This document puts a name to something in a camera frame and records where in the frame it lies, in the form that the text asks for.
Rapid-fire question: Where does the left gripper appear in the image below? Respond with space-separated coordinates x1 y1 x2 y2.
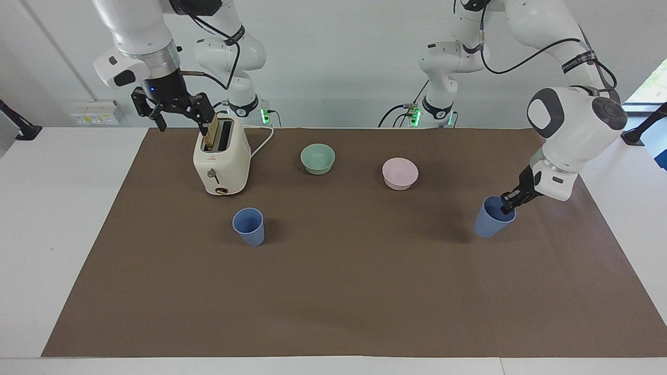
515 165 544 203

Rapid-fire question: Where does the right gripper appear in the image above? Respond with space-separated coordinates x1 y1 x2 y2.
130 68 220 139

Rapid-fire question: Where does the blue plastic cup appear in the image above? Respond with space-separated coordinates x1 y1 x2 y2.
232 207 266 247
474 196 517 239

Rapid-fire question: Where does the toast slice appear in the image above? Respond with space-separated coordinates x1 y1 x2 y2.
203 114 220 152

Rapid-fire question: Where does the cream white toaster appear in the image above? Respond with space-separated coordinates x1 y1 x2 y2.
193 115 252 197

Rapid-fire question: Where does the pink bowl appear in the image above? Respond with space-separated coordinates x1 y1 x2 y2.
381 157 419 191

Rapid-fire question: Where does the black stand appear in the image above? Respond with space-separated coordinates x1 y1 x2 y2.
620 101 667 147
0 98 43 142

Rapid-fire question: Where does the green bowl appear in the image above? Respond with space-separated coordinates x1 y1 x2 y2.
300 143 336 176

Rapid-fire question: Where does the black cable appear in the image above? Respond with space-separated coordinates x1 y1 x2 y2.
378 78 431 129
180 9 246 91
479 9 621 105

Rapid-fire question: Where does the white wall socket panel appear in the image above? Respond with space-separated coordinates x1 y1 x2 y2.
70 99 121 126

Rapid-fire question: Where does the white toaster cable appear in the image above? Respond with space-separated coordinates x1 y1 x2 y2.
243 124 276 159

